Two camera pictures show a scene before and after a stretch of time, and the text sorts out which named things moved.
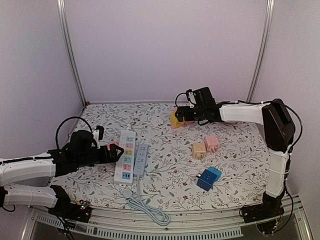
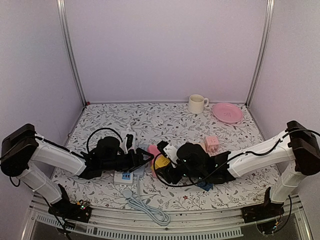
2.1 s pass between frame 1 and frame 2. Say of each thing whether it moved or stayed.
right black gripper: moved
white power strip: stayed
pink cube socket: stayed
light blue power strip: stayed
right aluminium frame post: stayed
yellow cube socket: moved
